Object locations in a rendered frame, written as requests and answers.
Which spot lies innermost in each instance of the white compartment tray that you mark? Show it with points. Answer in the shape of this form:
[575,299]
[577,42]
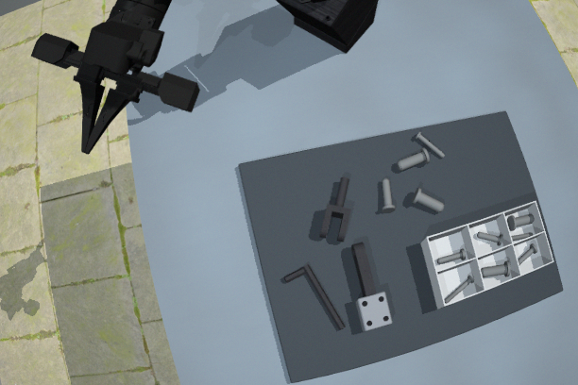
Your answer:
[453,275]

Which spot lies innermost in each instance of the white headed pin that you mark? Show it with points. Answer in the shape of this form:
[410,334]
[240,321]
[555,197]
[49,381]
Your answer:
[387,199]

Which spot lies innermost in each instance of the grey clevis fork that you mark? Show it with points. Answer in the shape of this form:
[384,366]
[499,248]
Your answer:
[337,211]

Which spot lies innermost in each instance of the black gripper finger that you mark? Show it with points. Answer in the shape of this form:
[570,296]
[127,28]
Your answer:
[91,98]
[110,110]

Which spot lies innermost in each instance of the dark grey l-shaped hex key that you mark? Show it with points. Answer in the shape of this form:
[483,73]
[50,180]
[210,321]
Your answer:
[325,299]

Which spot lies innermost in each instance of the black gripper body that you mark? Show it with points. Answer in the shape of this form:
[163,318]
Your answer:
[172,89]

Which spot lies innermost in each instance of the grey headed pin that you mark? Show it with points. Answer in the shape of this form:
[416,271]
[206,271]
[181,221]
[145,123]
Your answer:
[459,289]
[414,160]
[489,237]
[497,270]
[524,220]
[430,145]
[427,201]
[461,255]
[521,236]
[527,254]

